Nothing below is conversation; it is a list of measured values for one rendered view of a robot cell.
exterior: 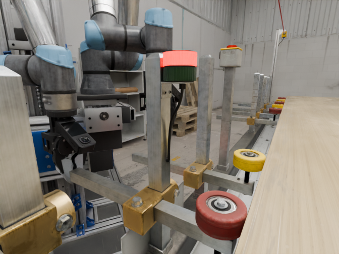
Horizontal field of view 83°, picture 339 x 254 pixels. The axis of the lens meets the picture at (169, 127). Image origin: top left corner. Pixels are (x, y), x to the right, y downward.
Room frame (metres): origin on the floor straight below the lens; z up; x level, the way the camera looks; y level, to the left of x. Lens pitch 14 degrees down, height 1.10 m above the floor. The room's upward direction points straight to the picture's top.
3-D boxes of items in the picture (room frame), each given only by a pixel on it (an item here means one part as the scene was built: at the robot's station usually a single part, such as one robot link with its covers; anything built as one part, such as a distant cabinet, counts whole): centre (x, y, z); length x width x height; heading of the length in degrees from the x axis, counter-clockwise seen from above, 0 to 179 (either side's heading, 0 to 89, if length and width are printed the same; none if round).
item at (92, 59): (0.90, 0.32, 1.21); 0.13 x 0.12 x 0.14; 115
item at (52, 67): (0.49, 0.28, 1.12); 0.09 x 0.08 x 0.11; 82
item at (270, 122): (1.43, -0.58, 0.80); 0.44 x 0.03 x 0.04; 58
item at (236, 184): (0.58, -0.05, 0.81); 0.44 x 0.03 x 0.04; 58
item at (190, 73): (0.36, -0.02, 1.11); 0.06 x 0.06 x 0.02
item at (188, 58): (0.36, -0.02, 1.14); 0.06 x 0.06 x 0.02
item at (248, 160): (0.48, -0.21, 0.85); 0.08 x 0.08 x 0.11
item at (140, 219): (0.36, 0.03, 0.85); 0.14 x 0.06 x 0.05; 148
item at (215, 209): (0.27, -0.08, 0.85); 0.08 x 0.08 x 0.11
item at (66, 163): (0.49, 0.30, 0.86); 0.06 x 0.03 x 0.09; 58
